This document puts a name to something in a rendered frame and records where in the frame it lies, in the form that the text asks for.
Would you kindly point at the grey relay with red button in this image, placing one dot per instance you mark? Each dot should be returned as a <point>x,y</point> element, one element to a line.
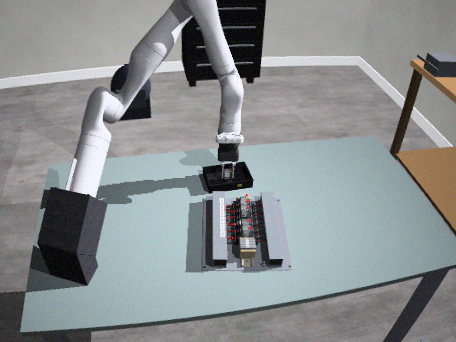
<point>244,202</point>
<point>245,211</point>
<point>243,196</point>
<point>246,231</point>
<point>245,222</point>

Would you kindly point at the grey relay with orange button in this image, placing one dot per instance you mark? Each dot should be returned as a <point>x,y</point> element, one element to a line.
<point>227,174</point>

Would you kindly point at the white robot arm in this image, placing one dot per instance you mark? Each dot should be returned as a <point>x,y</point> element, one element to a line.
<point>149,53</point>

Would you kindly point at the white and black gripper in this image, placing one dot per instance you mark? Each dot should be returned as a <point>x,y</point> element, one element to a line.
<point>229,140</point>

